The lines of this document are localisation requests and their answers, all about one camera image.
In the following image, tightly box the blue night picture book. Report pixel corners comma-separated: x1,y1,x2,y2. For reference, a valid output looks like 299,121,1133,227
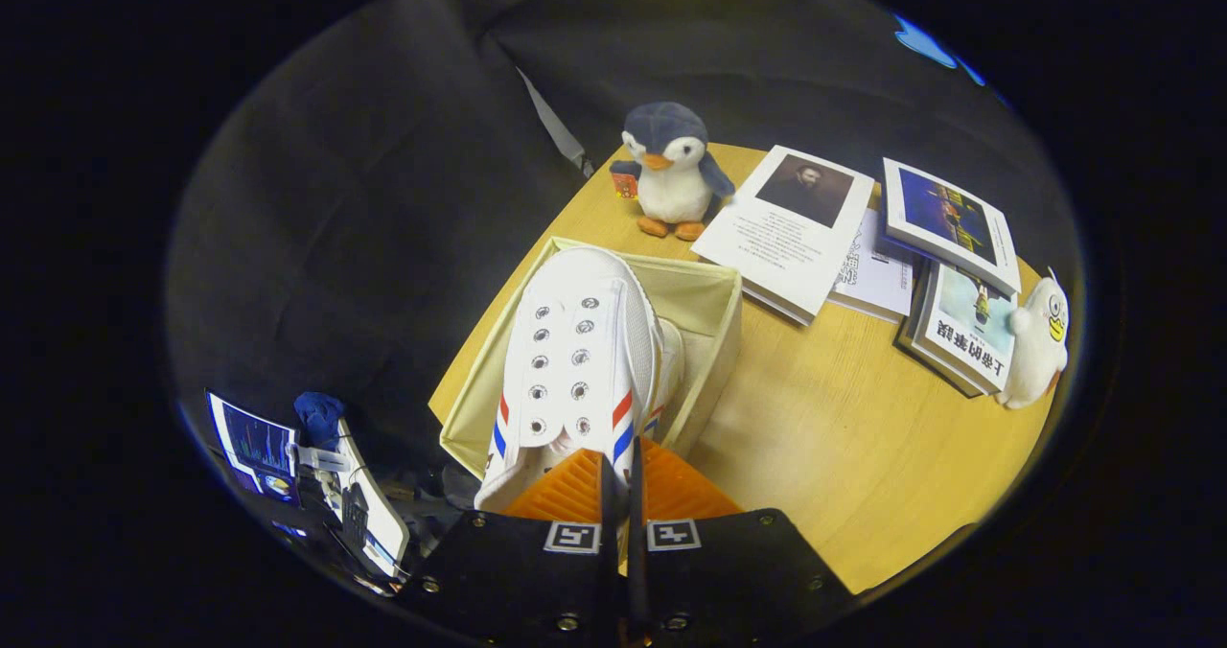
882,156,1023,297

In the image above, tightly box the white portrait cover book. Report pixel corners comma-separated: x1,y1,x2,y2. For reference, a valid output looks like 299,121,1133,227
690,145,876,328

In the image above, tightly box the white duck plush toy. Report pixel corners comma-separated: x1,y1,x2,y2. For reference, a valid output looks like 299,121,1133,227
995,269,1071,410

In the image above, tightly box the thick pale green book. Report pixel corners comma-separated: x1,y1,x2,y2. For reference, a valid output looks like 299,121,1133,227
896,263,1019,399

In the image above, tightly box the blue cloth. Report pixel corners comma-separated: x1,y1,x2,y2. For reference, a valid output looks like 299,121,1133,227
292,391,347,453

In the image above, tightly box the blue penguin plush toy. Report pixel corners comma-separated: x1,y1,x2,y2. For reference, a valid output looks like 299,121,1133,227
610,102,737,243

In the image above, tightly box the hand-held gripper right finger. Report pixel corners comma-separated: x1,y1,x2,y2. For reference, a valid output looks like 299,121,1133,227
628,435,854,648

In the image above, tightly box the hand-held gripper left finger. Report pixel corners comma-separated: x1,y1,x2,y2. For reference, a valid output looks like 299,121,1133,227
393,447,622,648

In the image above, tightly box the thin white lettered book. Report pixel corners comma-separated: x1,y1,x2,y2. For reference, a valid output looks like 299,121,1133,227
829,209,921,326

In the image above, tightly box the beige fabric storage box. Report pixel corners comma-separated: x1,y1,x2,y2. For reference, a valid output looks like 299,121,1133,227
439,236,745,482

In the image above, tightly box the white striped canvas shoe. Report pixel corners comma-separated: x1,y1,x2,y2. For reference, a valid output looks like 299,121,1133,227
475,245,668,515
655,318,687,438

